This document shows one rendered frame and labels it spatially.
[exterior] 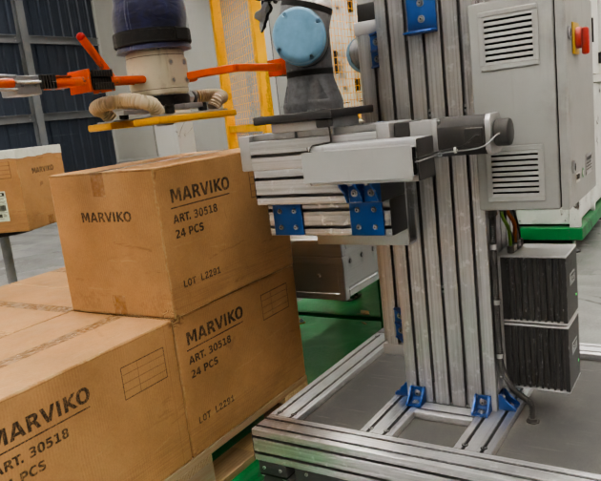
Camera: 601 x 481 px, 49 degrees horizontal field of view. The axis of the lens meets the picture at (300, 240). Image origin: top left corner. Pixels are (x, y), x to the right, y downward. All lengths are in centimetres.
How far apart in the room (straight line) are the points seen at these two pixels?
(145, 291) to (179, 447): 43
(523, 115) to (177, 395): 111
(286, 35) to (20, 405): 96
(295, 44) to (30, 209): 228
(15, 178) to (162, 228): 185
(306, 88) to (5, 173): 219
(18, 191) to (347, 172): 232
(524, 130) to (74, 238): 123
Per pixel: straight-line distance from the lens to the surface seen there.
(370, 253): 241
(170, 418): 183
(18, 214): 353
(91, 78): 184
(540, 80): 156
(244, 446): 221
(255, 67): 198
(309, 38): 149
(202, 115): 197
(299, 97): 162
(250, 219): 203
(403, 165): 138
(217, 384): 196
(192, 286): 182
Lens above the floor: 104
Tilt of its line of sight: 11 degrees down
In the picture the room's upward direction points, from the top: 7 degrees counter-clockwise
